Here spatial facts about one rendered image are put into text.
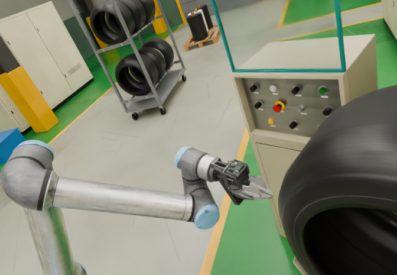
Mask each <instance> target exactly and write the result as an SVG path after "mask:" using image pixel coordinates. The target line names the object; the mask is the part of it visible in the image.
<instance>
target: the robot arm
mask: <svg viewBox="0 0 397 275"><path fill-rule="evenodd" d="M53 159H54V153H53V150H52V149H51V147H50V146H49V145H48V144H46V143H44V142H42V141H38V140H28V141H24V142H22V143H21V144H19V145H18V146H17V147H16V148H15V149H14V150H13V152H12V155H11V156H10V158H9V159H8V161H7V162H6V164H5V165H4V166H3V168H2V170H1V173H0V184H1V188H2V190H3V191H4V193H5V194H6V195H7V197H9V198H10V199H11V200H12V201H14V202H15V203H16V204H18V205H20V206H22V207H23V208H24V212H25V216H26V219H27V222H28V226H29V228H30V232H31V235H32V239H33V241H34V245H35V249H36V251H37V255H38V259H39V261H40V264H41V268H42V271H43V275H87V272H86V269H85V268H84V267H83V266H82V265H81V264H80V263H77V262H75V261H74V258H73V253H72V250H71V246H70V241H69V236H68V233H67V229H66V224H65V221H64V216H63V211H62V208H69V209H80V210H86V211H97V212H108V213H119V214H125V215H136V216H147V217H153V218H164V219H175V220H181V221H185V222H194V224H195V226H196V227H197V228H199V229H209V228H211V227H213V226H215V225H216V224H217V222H218V220H219V218H220V212H219V209H218V206H217V205H216V203H215V201H214V199H213V197H212V195H211V192H210V189H209V187H208V185H207V181H208V182H218V181H219V182H220V184H221V185H222V186H223V188H224V190H225V191H226V193H227V194H228V195H229V197H230V198H231V200H232V201H233V203H234V204H235V205H240V204H241V203H242V202H243V200H244V199H247V200H261V199H270V198H272V197H273V194H272V192H271V191H270V189H269V188H268V187H267V186H266V184H265V182H264V180H263V178H262V177H260V176H257V177H255V176H253V175H249V173H250V171H249V168H248V164H247V163H245V162H242V161H240V160H237V159H233V161H230V163H229V161H228V163H225V162H223V161H222V160H221V158H220V157H216V156H213V155H211V154H208V153H205V152H203V151H200V150H197V149H195V148H194V147H189V146H185V147H183V148H181V149H180V150H179V151H178V152H177V154H176V156H175V160H174V163H175V166H176V167H177V168H178V169H181V174H182V178H183V186H184V194H181V193H173V192H165V191H160V190H151V189H143V188H138V187H130V186H122V185H113V184H108V183H101V182H92V181H87V180H79V179H71V178H66V177H58V176H57V175H56V173H55V172H54V170H53V165H52V161H53ZM232 163H233V164H232Z"/></svg>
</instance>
